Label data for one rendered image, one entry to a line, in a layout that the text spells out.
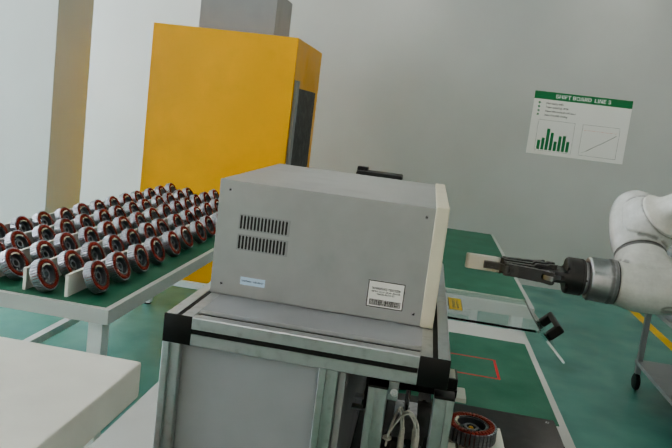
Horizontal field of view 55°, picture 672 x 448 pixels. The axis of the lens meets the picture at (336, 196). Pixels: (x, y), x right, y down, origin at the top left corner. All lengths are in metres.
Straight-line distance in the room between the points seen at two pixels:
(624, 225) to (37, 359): 1.17
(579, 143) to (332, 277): 5.62
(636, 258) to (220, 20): 4.20
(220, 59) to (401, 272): 3.92
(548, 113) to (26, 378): 6.17
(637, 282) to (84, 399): 1.08
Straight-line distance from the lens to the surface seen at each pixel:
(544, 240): 6.65
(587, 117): 6.62
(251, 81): 4.80
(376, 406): 1.03
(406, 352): 0.98
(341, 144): 6.52
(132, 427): 1.50
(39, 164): 4.92
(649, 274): 1.40
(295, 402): 1.04
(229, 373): 1.05
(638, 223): 1.46
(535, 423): 1.72
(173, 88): 4.99
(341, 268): 1.09
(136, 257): 2.56
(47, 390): 0.58
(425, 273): 1.08
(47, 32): 4.89
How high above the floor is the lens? 1.45
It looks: 7 degrees down
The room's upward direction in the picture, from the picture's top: 7 degrees clockwise
